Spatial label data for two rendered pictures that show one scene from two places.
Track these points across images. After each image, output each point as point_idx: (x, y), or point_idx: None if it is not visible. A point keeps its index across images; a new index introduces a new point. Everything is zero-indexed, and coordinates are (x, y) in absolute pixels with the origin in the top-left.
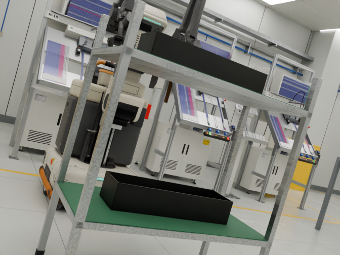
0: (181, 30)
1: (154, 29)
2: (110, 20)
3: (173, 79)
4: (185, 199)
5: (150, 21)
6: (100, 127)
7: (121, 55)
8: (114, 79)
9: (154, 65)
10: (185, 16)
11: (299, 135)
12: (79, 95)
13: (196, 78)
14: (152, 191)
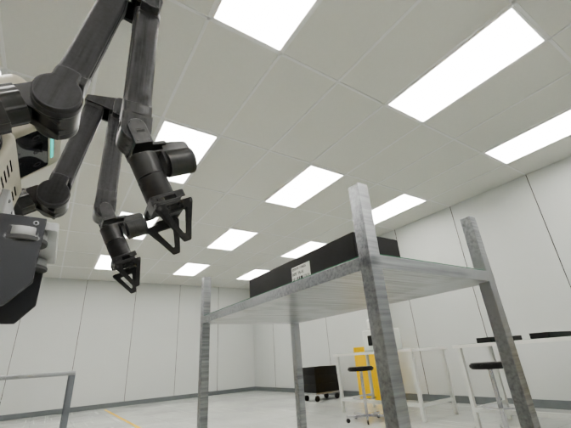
0: (71, 182)
1: (31, 162)
2: (13, 104)
3: (323, 301)
4: None
5: (48, 143)
6: (526, 395)
7: (494, 284)
8: (503, 318)
9: (448, 290)
10: (73, 154)
11: (299, 342)
12: (396, 376)
13: (404, 301)
14: None
